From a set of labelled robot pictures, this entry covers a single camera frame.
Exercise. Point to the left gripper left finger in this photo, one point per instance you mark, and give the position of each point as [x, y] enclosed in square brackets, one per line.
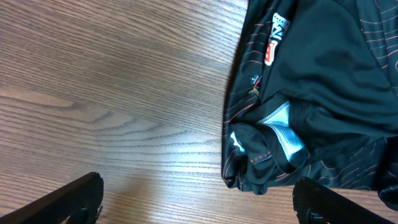
[77, 202]

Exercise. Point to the black orange-patterned cycling jersey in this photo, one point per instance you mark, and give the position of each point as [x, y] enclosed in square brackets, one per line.
[313, 93]

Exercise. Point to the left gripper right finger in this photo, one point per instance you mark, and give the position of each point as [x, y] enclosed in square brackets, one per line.
[317, 204]

